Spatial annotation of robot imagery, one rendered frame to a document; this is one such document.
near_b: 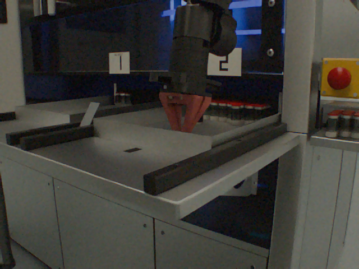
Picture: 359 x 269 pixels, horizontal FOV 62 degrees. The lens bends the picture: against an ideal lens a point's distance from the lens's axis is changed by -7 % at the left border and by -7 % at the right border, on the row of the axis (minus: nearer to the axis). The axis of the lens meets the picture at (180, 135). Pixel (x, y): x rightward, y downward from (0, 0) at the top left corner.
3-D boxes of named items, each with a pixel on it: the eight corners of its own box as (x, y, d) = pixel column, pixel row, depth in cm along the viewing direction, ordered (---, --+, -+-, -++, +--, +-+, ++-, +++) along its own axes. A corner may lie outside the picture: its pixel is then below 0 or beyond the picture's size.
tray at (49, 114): (111, 105, 107) (111, 94, 106) (172, 111, 91) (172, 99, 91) (15, 119, 80) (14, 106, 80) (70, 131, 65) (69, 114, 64)
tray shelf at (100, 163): (102, 110, 110) (102, 104, 110) (309, 136, 69) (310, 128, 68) (-47, 133, 73) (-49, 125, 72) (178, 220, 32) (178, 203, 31)
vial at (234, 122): (233, 124, 72) (234, 103, 71) (242, 125, 71) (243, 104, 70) (228, 125, 70) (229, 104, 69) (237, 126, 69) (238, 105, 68)
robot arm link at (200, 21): (169, 0, 46) (201, -5, 43) (193, 14, 52) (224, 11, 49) (164, 44, 47) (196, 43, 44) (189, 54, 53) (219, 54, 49)
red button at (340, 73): (329, 88, 57) (331, 66, 56) (351, 89, 55) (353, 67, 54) (325, 89, 54) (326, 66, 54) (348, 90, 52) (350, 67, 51)
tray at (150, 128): (195, 114, 87) (196, 101, 86) (289, 125, 71) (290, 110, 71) (93, 136, 60) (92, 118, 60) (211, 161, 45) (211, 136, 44)
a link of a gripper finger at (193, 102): (215, 146, 51) (222, 86, 50) (189, 147, 45) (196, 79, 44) (181, 140, 55) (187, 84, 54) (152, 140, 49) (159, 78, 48)
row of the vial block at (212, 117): (197, 117, 81) (197, 99, 80) (265, 125, 70) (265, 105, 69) (192, 118, 79) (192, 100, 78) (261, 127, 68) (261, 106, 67)
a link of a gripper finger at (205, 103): (207, 146, 49) (214, 84, 48) (178, 147, 43) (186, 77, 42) (172, 140, 53) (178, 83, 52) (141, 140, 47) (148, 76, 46)
